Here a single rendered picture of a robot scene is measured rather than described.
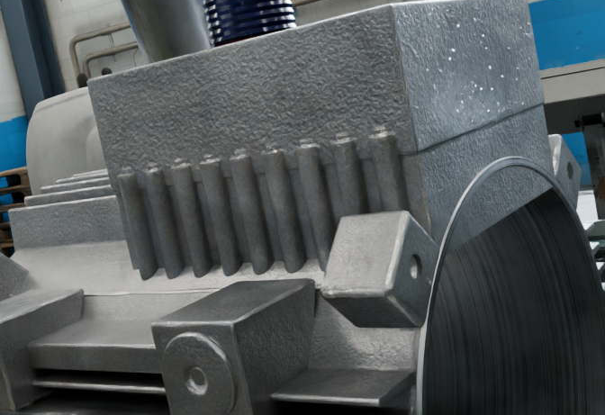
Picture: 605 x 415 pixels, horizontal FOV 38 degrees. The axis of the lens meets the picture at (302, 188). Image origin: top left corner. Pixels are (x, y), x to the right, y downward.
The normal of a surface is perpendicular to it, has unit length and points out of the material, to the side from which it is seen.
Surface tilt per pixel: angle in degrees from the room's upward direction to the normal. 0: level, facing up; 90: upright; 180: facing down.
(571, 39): 90
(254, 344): 90
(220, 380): 90
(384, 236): 45
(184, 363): 90
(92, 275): 39
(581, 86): 50
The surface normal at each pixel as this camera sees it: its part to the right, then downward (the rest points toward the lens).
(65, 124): -0.11, -0.28
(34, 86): -0.49, 0.20
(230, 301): -0.20, -0.97
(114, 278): -0.51, -0.62
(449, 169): 0.80, -0.10
